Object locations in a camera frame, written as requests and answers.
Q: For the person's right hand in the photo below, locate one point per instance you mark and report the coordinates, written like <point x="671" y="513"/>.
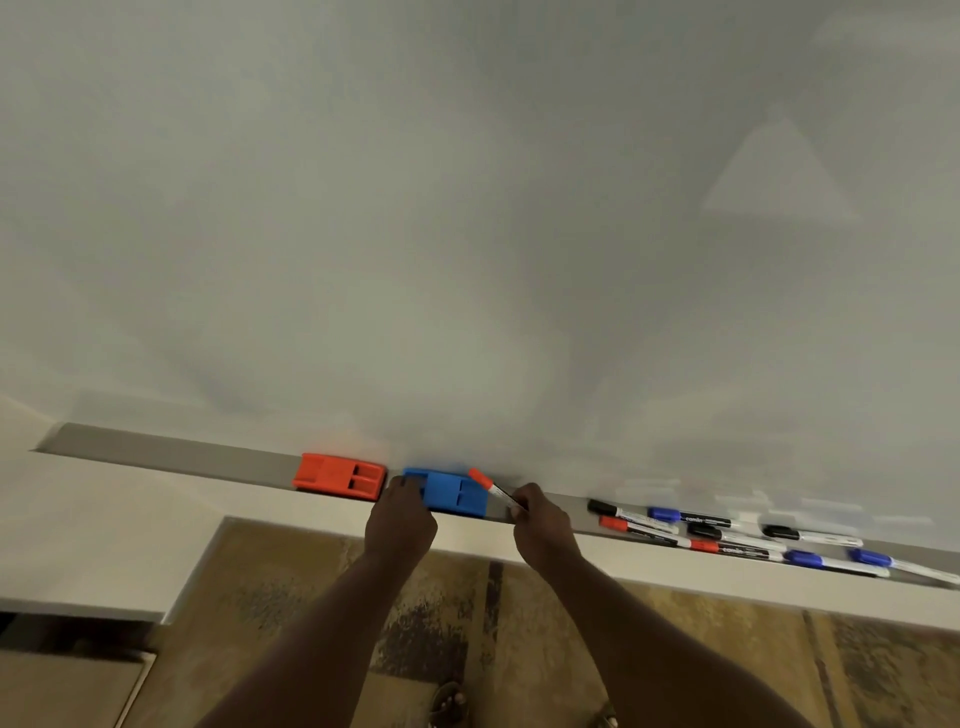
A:
<point x="544" y="536"/>

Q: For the person's left hand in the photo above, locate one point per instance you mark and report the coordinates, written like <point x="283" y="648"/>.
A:
<point x="399" y="525"/>

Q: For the person's right fingers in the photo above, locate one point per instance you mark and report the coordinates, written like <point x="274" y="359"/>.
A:
<point x="531" y="499"/>

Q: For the person's left fingers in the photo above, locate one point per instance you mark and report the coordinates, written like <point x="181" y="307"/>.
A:
<point x="405" y="486"/>

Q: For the red capped marker pen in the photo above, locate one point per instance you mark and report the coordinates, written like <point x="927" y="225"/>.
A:
<point x="484" y="480"/>

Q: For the blue whiteboard eraser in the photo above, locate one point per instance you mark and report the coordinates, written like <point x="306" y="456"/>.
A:
<point x="457" y="493"/>

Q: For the person's left forearm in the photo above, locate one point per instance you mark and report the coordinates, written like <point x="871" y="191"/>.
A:
<point x="330" y="637"/>

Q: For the person's right forearm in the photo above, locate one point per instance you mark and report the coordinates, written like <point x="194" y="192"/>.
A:
<point x="652" y="652"/>

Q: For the red whiteboard eraser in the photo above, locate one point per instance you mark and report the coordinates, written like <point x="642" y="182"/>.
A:
<point x="339" y="477"/>

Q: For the grey marker tray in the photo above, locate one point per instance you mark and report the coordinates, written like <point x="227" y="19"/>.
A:
<point x="187" y="454"/>

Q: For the person's left sandalled foot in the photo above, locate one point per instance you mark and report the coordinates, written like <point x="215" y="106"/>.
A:
<point x="450" y="706"/>

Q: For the person's sandalled foot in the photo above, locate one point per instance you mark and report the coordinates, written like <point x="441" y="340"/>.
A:
<point x="450" y="706"/>
<point x="607" y="718"/>

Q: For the row of whiteboard markers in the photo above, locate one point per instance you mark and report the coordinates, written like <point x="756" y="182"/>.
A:
<point x="750" y="551"/>

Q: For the person's right sandalled foot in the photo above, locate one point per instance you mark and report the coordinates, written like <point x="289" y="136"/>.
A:
<point x="607" y="718"/>

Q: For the white whiteboard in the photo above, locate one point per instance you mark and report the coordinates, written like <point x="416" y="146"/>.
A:
<point x="450" y="225"/>

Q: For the white ledge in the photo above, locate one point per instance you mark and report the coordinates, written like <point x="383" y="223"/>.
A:
<point x="97" y="525"/>

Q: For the beige cabinet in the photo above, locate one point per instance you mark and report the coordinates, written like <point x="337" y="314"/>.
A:
<point x="60" y="690"/>

